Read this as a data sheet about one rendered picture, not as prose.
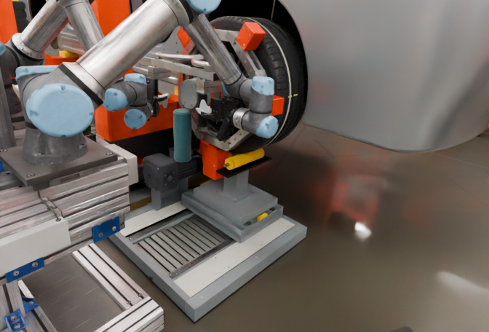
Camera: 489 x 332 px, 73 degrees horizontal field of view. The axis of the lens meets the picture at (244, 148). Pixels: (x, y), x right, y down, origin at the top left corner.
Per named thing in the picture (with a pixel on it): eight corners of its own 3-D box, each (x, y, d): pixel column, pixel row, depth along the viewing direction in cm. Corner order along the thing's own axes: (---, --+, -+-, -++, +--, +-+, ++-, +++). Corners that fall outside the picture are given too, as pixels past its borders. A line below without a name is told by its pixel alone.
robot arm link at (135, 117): (143, 108, 118) (145, 131, 121) (150, 101, 128) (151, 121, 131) (121, 108, 117) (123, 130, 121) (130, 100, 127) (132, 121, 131)
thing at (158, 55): (212, 62, 150) (213, 38, 146) (177, 65, 137) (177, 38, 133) (188, 57, 161) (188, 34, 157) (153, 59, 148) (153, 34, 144)
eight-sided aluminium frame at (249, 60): (260, 159, 152) (271, 35, 132) (251, 162, 148) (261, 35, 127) (187, 127, 186) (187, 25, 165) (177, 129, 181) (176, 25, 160)
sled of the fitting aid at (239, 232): (281, 218, 196) (284, 204, 192) (240, 244, 171) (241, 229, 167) (223, 187, 227) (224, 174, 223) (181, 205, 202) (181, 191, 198)
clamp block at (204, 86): (221, 92, 131) (222, 78, 129) (204, 94, 125) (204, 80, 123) (212, 89, 134) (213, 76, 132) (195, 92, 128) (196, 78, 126)
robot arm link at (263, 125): (281, 113, 109) (279, 137, 112) (256, 105, 115) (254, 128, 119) (265, 117, 103) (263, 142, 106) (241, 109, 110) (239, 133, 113)
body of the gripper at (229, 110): (224, 95, 125) (247, 102, 118) (223, 116, 129) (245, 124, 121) (209, 97, 120) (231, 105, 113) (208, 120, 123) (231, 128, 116)
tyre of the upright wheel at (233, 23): (273, 167, 182) (335, 63, 143) (244, 180, 166) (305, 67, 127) (203, 97, 209) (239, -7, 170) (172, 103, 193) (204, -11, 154)
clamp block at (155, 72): (171, 77, 152) (170, 65, 150) (153, 78, 146) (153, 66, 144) (164, 75, 155) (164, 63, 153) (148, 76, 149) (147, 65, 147)
